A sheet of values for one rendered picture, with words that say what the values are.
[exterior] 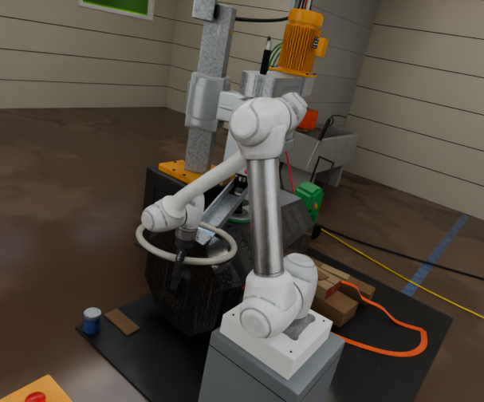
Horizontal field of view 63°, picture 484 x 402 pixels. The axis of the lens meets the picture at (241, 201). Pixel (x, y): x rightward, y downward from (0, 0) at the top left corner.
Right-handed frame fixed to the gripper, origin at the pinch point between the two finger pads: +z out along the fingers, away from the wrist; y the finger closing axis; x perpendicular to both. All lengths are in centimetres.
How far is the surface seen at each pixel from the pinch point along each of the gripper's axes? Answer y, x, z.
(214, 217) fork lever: 55, -6, -11
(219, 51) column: 157, 25, -100
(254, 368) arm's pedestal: -34, -39, 7
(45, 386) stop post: -86, 11, -17
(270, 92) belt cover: 70, -19, -83
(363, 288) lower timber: 154, -134, 55
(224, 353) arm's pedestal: -26.6, -27.4, 10.1
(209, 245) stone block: 54, -7, 6
